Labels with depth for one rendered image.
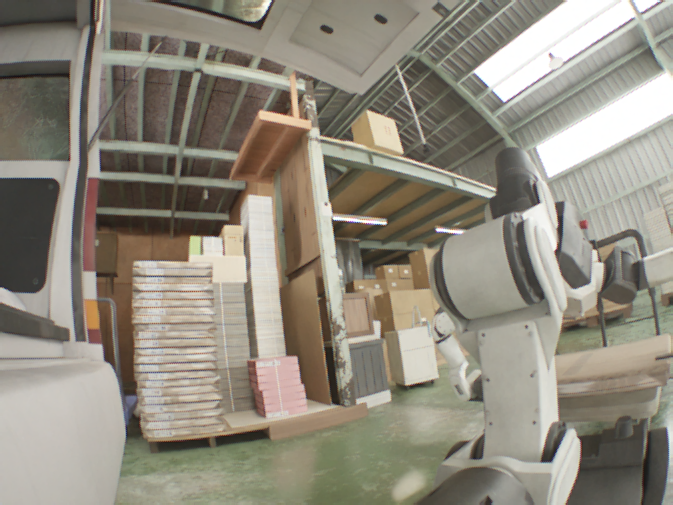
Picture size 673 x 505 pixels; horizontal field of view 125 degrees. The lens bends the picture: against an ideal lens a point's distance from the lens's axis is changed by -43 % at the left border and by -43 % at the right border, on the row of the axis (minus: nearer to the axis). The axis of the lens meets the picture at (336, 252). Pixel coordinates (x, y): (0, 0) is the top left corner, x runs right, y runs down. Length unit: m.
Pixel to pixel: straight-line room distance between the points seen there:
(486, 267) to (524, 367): 0.17
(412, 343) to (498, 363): 2.22
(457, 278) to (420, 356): 2.30
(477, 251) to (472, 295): 0.06
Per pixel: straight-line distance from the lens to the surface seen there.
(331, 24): 1.42
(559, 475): 0.48
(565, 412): 1.07
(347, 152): 4.00
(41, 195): 1.07
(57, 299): 0.91
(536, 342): 0.49
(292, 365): 2.00
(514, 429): 0.53
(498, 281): 0.43
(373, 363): 2.34
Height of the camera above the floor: 0.57
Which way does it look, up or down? 15 degrees up
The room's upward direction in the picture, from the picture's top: 8 degrees counter-clockwise
